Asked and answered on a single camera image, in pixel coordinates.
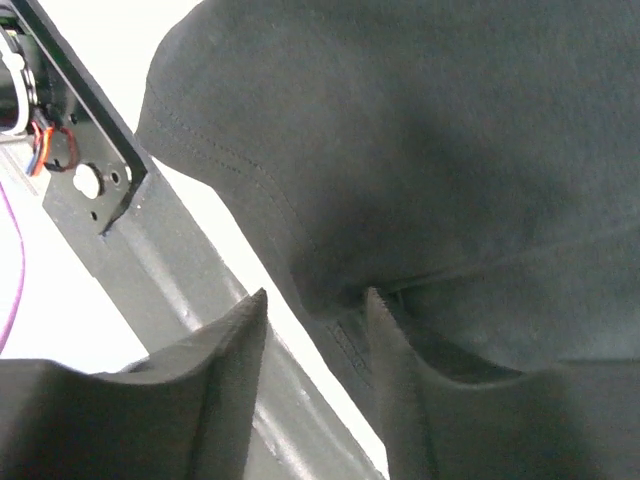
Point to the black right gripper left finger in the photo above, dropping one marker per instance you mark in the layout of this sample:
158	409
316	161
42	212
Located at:
184	413

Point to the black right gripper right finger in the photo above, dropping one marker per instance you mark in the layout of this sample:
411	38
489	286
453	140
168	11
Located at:
445	413

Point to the black floral print t-shirt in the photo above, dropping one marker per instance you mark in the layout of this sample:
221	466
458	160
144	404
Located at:
479	160

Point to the floral patterned table mat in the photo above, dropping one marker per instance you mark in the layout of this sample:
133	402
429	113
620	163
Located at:
225	225

